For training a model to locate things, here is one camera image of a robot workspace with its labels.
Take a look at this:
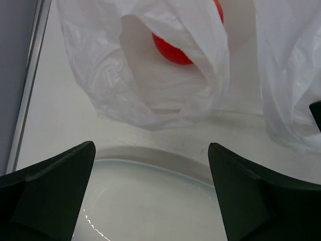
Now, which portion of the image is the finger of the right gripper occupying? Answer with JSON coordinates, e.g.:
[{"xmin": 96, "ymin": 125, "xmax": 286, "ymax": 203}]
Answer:
[{"xmin": 309, "ymin": 101, "xmax": 321, "ymax": 131}]

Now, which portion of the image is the orange fake fruit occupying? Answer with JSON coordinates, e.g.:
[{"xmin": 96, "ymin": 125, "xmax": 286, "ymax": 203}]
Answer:
[{"xmin": 214, "ymin": 0, "xmax": 224, "ymax": 23}]

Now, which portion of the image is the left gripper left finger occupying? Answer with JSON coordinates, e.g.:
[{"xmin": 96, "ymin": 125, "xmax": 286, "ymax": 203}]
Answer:
[{"xmin": 1, "ymin": 141, "xmax": 96, "ymax": 240}]

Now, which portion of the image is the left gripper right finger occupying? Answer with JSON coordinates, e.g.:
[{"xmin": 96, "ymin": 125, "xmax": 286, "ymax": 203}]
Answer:
[{"xmin": 208, "ymin": 143, "xmax": 320, "ymax": 240}]

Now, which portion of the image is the white oval plate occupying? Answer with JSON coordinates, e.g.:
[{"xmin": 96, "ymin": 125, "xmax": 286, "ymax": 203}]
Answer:
[{"xmin": 72, "ymin": 146, "xmax": 227, "ymax": 240}]

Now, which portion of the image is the white plastic bag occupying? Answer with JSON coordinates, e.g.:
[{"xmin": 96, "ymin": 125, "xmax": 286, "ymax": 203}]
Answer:
[{"xmin": 57, "ymin": 1, "xmax": 320, "ymax": 153}]

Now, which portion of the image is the red fake apple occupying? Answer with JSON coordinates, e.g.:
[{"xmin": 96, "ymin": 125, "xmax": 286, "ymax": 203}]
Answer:
[{"xmin": 152, "ymin": 33, "xmax": 193, "ymax": 65}]

